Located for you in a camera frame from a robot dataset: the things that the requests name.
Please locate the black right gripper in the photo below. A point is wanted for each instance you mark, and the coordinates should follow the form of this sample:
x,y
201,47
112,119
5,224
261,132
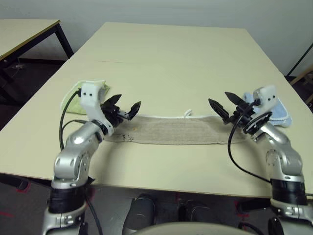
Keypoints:
x,y
240,112

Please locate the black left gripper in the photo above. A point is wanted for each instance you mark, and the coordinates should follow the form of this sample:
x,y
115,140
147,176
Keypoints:
x,y
112,115

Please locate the beige towel with duck embroidery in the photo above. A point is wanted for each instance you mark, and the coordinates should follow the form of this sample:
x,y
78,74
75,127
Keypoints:
x,y
171,129

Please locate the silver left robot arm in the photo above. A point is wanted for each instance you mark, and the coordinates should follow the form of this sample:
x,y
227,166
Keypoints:
x,y
73,156

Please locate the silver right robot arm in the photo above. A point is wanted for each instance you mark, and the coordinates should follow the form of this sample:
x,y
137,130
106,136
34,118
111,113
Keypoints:
x,y
281,151

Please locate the folded green towel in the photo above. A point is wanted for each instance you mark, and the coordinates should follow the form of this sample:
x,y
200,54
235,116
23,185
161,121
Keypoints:
x,y
73,107

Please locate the folded blue towel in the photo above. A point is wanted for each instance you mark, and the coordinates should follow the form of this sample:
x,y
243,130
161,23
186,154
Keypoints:
x,y
281,115

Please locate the wooden chair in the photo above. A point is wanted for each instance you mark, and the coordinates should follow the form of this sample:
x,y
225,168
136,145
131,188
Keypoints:
x,y
303,77

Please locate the black tripod stand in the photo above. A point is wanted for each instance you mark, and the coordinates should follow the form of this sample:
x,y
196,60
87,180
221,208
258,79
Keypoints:
x,y
300,60

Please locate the dark left robot leg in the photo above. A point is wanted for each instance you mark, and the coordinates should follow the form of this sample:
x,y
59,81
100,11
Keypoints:
x,y
139,210

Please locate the dark robot leg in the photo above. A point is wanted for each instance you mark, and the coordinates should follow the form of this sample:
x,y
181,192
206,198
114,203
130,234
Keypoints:
x,y
139,210
198,211

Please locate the dark right robot leg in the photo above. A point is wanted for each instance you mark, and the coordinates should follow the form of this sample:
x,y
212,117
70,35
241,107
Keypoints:
x,y
198,211

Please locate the small white floor object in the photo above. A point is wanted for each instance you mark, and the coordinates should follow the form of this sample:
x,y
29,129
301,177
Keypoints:
x,y
19,66

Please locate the light grey robot torso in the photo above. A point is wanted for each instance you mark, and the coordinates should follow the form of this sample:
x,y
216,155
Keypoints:
x,y
190,231

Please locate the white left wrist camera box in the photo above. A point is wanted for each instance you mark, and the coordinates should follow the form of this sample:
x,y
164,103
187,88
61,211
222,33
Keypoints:
x,y
90,98

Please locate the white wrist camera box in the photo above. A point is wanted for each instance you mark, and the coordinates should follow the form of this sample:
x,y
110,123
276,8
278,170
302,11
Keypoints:
x,y
90,98
265,98

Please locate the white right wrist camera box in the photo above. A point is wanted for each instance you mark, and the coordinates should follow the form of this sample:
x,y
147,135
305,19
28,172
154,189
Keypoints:
x,y
265,98

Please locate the beige side table black frame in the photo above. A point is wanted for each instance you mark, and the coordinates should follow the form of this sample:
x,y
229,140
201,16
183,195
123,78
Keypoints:
x,y
19,34

